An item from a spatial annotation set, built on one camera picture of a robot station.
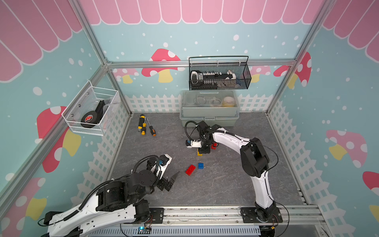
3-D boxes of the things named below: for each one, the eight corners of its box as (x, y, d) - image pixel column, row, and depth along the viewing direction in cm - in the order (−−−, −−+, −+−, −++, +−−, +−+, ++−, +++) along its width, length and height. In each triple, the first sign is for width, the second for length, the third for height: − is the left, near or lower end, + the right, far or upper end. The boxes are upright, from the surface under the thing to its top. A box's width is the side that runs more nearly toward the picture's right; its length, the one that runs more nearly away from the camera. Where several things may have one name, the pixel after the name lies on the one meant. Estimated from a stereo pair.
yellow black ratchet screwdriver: (138, 135, 109) (137, 133, 107) (140, 116, 121) (139, 114, 119) (145, 134, 109) (144, 132, 107) (147, 115, 122) (146, 113, 120)
